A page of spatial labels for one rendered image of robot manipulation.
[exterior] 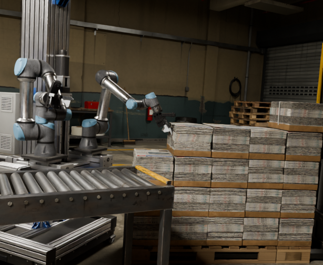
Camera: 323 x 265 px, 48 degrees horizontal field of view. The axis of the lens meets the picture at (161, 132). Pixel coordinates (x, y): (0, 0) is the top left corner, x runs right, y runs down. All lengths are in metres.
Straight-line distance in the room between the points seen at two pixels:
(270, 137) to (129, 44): 7.26
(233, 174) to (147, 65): 7.34
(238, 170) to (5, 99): 1.86
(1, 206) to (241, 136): 1.79
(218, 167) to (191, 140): 0.30
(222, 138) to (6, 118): 1.65
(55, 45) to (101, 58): 6.60
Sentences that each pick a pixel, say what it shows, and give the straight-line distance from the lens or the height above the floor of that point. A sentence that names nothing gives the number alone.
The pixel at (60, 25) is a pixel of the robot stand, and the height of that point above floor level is 1.75.
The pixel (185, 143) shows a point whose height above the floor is 0.93.
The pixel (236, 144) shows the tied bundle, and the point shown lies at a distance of 2.79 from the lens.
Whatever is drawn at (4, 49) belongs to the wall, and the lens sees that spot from 9.02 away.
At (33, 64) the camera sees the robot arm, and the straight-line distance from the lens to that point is 2.51.
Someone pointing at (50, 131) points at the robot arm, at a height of 0.99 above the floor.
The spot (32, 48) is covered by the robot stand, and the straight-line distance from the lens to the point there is 2.89.
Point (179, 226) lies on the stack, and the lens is 2.84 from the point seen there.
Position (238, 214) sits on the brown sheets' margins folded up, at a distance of 2.92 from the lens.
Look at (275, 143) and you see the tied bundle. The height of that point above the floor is 0.96.
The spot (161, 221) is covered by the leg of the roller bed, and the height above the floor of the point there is 0.61.
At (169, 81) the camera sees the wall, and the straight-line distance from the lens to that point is 10.18.
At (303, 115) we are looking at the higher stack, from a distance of 3.00.
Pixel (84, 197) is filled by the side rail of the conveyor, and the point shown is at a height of 0.78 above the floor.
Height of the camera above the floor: 1.26
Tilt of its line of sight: 6 degrees down
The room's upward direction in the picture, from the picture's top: 3 degrees clockwise
